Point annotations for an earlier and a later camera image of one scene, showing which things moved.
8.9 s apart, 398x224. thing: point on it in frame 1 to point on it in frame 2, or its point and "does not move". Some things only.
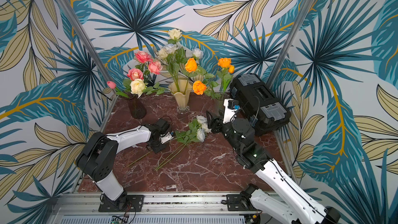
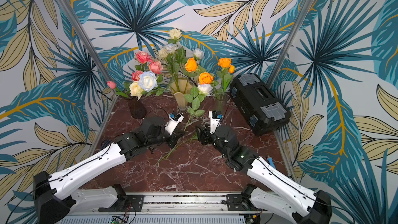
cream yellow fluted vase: [182, 89] does not move
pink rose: [155, 67] does not move
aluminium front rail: [82, 205] does not move
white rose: [197, 122] to [197, 95]
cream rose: [137, 86] does not move
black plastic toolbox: [258, 103] does not move
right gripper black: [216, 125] to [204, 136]
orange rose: [223, 63] does not move
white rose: [197, 136] to [147, 81]
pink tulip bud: [112, 85] does not move
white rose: [198, 53] does not move
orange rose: [199, 87] to [205, 78]
